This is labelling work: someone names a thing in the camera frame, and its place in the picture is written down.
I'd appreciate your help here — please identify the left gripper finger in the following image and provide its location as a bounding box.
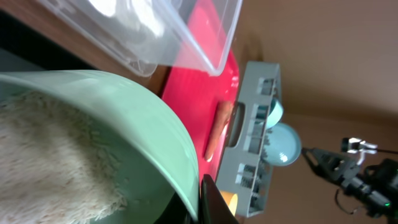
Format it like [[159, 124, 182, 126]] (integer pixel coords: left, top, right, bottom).
[[200, 174, 239, 224]]

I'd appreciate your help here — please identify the black tray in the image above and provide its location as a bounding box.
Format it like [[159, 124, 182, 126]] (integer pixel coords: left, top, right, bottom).
[[1, 11, 94, 72]]

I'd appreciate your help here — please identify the carrot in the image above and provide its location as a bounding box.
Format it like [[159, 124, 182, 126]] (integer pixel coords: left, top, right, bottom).
[[205, 101, 234, 162]]

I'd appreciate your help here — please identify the small light blue bowl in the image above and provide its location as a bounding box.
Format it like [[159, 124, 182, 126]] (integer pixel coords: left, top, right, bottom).
[[266, 98, 284, 129]]

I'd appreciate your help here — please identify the white rice pile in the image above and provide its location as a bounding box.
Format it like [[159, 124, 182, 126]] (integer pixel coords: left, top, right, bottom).
[[1, 91, 127, 223]]

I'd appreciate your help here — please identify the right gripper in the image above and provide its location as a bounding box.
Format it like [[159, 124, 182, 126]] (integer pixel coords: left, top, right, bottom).
[[301, 147, 360, 184]]

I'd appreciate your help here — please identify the large light blue plate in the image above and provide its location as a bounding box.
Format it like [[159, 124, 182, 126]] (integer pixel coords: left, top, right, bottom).
[[262, 123, 302, 167]]

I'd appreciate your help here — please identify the grey dishwasher rack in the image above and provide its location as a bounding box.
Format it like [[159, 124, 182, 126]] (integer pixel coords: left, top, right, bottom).
[[216, 61, 280, 218]]

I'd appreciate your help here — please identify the yellow cup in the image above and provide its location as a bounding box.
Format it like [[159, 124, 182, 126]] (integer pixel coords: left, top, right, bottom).
[[220, 190, 238, 216]]

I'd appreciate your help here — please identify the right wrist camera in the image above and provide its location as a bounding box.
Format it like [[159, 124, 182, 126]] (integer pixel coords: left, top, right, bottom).
[[341, 138, 378, 166]]

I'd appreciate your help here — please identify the red serving tray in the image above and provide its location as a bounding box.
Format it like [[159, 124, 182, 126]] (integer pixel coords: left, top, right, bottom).
[[160, 0, 240, 187]]

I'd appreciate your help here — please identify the green bowl of rice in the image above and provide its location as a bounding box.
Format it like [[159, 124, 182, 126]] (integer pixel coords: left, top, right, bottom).
[[1, 70, 200, 223]]

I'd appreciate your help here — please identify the clear plastic bin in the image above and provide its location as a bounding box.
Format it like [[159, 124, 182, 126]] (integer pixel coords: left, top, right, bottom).
[[39, 0, 243, 77]]

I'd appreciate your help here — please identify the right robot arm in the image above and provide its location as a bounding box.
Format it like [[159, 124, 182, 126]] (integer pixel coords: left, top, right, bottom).
[[302, 148, 397, 222]]

